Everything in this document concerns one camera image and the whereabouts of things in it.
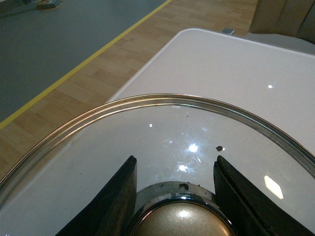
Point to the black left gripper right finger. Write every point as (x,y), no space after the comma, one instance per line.
(249,210)

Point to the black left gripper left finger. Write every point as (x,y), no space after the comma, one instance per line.
(111,209)

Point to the glass pot lid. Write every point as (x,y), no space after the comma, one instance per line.
(176,140)

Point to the floor outlet cover plate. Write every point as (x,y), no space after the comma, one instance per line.
(228,31)

